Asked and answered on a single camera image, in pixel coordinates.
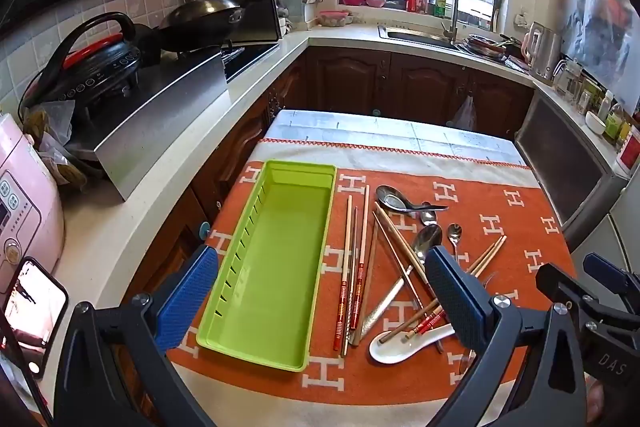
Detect hanging white plastic bag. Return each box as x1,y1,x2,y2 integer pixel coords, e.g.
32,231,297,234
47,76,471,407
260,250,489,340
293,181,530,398
452,94,479,130

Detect white ceramic spoon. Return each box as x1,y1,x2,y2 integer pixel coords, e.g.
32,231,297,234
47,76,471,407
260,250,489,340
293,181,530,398
368,324,456,366

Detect green plastic utensil tray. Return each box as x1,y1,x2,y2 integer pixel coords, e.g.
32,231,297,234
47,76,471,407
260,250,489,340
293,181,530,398
196,159,338,373

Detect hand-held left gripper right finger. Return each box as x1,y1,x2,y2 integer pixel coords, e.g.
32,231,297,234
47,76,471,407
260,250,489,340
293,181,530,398
424,245,588,427

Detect metal faucet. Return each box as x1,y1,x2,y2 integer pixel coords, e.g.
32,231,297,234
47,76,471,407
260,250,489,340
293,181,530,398
440,0,461,43

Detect thin dark chopstick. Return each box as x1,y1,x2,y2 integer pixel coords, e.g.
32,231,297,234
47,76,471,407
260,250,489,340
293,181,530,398
372,217,446,354

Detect steel sink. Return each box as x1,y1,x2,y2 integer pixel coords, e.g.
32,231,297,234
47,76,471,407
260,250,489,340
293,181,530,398
378,24,464,53

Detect pile of dirty dishes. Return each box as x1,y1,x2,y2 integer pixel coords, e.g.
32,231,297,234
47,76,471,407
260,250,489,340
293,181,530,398
462,34,522,60

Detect black and red pressure cooker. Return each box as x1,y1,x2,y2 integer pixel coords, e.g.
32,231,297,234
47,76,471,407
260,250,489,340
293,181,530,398
19,12,144,118

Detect slim metal teaspoon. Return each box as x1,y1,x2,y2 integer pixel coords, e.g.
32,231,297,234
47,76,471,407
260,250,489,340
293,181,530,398
448,223,464,259

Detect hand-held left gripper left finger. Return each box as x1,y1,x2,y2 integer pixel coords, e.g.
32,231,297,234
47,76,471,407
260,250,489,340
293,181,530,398
52,245,220,427

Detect pink rice cooker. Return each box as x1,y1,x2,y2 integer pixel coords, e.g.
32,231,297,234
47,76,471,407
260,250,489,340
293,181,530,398
0,111,66,296

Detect dark brown chopstick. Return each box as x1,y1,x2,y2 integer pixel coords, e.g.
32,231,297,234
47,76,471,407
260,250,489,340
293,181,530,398
354,225,380,348

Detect gas stove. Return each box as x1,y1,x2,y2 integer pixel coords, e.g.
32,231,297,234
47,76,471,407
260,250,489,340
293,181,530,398
220,42,281,84

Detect person's right hand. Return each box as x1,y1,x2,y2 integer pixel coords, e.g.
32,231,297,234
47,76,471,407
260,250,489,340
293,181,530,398
585,381,609,427

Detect plain light wooden chopstick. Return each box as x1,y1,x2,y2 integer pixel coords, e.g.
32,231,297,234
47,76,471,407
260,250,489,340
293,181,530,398
374,201,432,284
374,206,427,282

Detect plastic bags of food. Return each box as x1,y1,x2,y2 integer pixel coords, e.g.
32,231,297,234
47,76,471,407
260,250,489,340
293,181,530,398
22,99,90,188

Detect light blue table cover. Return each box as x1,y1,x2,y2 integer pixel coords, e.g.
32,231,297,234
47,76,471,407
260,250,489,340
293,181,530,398
262,109,527,168

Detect black smartphone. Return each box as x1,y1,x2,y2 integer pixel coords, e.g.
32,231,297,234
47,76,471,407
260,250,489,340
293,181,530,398
0,256,70,381

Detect steel electric kettle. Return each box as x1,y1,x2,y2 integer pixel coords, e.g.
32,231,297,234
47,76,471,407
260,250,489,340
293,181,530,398
522,21,562,80

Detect orange patterned blanket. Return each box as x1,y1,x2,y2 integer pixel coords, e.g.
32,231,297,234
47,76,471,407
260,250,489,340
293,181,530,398
166,138,571,427

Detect row of condiment bottles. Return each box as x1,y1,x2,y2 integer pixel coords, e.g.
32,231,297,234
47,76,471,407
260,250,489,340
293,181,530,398
575,79,640,150

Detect glass jug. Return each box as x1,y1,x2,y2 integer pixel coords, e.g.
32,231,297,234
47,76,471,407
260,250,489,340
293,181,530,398
552,59,584,98

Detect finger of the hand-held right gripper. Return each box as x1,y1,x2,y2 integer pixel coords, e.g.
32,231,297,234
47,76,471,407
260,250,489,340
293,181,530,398
535,262,640,338
582,252,640,303

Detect small white bowl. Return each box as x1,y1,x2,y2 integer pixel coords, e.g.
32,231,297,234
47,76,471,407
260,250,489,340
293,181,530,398
584,110,607,136

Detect metal spoon textured handle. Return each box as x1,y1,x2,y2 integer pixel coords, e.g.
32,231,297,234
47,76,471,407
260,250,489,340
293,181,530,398
349,223,445,348

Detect black wok with handle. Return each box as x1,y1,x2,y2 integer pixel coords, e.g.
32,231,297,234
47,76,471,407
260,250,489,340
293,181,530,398
158,0,299,54

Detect stainless steel stove guard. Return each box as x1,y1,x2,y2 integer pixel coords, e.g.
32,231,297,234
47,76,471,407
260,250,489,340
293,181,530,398
74,49,229,201

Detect wide metal soup spoon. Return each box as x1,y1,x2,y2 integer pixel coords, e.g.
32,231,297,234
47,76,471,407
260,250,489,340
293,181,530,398
375,185,450,213

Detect brown wooden kitchen cabinets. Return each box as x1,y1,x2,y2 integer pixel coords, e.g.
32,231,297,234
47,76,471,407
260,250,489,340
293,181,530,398
117,46,537,323

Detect light wooden chopstick red end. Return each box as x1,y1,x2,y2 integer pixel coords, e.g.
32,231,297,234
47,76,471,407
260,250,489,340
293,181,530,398
333,194,354,352
349,184,371,344

